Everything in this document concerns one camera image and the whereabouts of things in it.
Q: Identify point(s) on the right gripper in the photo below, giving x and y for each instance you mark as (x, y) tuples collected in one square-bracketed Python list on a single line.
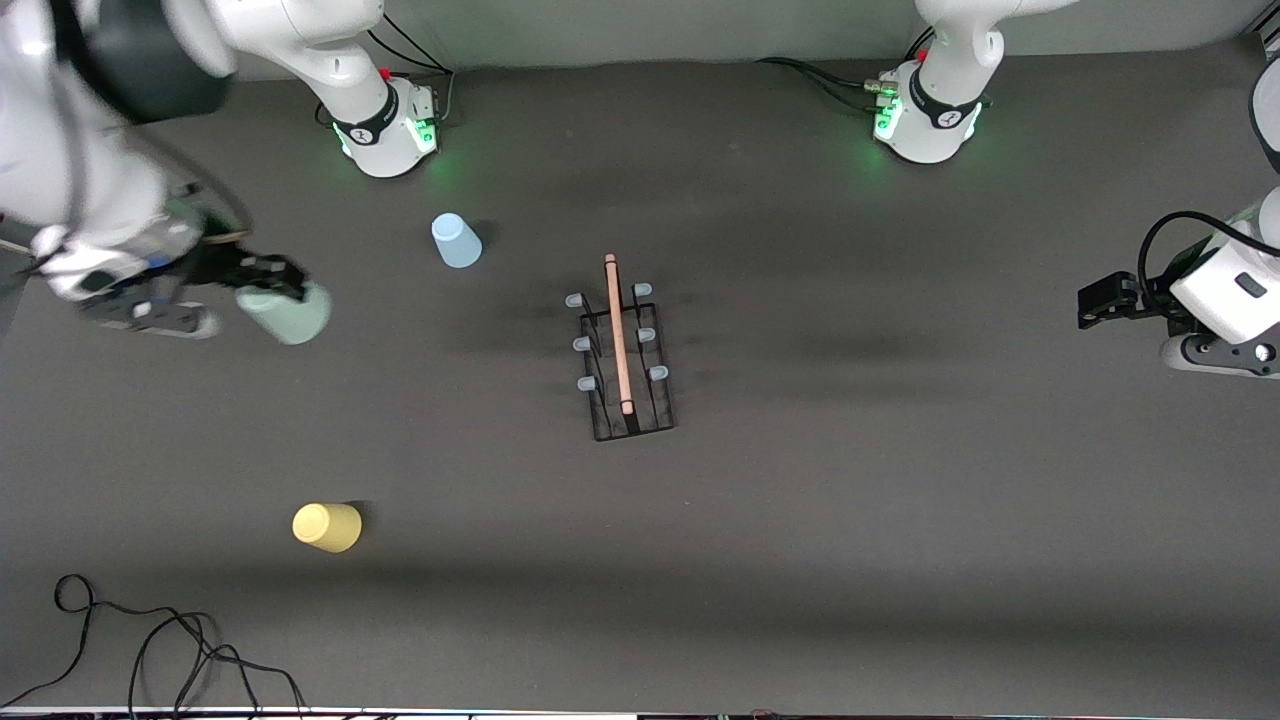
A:
[(218, 266)]

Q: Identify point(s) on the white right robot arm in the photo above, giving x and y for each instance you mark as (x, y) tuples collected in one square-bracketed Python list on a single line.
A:
[(70, 140)]

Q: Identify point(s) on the dark grey table cover sheet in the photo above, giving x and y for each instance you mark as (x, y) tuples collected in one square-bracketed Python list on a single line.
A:
[(800, 500)]

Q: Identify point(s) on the light blue plastic cup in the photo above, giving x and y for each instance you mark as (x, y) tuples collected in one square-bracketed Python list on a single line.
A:
[(457, 243)]

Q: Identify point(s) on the pale green plastic cup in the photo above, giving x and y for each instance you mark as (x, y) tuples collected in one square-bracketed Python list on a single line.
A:
[(292, 320)]

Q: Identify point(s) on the black frame rail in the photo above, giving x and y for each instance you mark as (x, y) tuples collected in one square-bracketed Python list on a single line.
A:
[(1265, 38)]

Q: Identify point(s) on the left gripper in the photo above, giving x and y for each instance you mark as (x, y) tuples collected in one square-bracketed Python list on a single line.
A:
[(1147, 299)]

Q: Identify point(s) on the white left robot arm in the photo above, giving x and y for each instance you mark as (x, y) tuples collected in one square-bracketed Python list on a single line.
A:
[(945, 60)]

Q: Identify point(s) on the yellow plastic cup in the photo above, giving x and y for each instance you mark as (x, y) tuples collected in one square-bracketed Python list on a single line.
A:
[(327, 527)]

